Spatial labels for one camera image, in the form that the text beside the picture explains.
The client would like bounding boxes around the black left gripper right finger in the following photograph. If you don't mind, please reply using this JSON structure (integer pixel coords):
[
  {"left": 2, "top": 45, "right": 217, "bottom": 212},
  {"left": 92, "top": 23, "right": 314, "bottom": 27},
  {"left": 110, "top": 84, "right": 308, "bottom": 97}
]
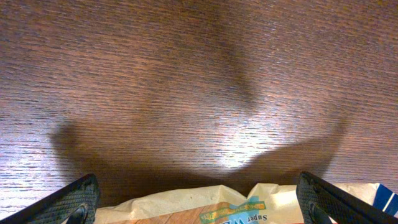
[{"left": 296, "top": 172, "right": 397, "bottom": 224}]

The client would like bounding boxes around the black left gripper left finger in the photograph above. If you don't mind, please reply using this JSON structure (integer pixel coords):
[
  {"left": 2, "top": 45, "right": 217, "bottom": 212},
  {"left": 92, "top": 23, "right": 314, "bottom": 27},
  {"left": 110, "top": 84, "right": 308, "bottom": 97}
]
[{"left": 1, "top": 174, "right": 100, "bottom": 224}]

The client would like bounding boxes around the beige chips bag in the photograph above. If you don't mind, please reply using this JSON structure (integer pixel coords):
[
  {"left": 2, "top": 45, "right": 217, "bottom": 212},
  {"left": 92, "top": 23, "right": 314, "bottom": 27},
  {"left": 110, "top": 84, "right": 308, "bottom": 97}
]
[{"left": 95, "top": 183, "right": 397, "bottom": 223}]

